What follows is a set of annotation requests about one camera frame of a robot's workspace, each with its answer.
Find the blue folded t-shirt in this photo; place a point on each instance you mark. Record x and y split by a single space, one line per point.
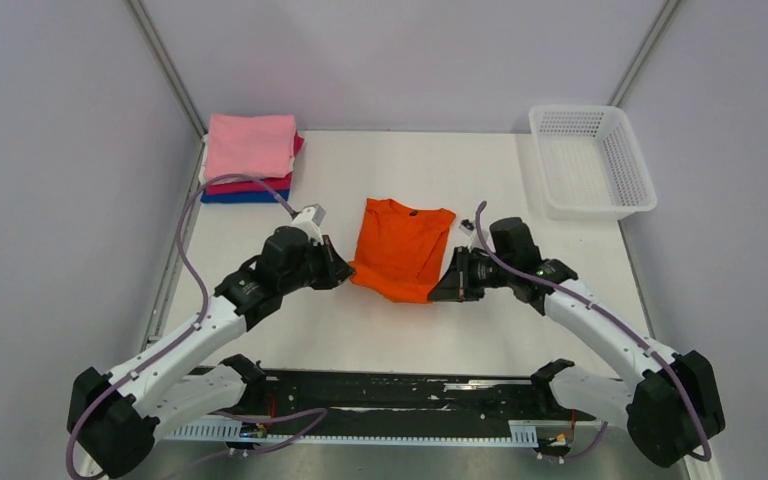
252 197

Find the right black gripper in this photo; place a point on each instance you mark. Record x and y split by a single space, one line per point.
456 285

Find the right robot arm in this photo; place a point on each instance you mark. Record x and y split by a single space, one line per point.
667 402

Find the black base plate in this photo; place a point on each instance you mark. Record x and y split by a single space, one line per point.
402 406

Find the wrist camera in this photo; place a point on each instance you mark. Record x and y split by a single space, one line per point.
467 227
309 220

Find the white plastic basket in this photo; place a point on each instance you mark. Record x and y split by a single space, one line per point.
590 164

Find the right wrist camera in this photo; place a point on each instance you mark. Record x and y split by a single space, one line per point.
467 227

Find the right aluminium frame post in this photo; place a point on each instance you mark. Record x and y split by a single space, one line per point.
651 39

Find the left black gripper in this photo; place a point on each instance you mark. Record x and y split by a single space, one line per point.
336 269

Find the pink folded t-shirt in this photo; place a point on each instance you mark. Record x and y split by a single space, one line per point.
258 147

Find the left aluminium frame post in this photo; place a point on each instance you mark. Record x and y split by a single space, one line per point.
153 39

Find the aluminium frame post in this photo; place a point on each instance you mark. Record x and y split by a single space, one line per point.
153 39
651 39

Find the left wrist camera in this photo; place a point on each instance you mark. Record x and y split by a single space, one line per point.
309 220

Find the magenta folded t-shirt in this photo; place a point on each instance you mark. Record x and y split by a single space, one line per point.
232 187

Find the orange t-shirt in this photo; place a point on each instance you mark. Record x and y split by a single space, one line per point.
400 250

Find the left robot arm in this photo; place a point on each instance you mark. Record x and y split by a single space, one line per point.
117 417

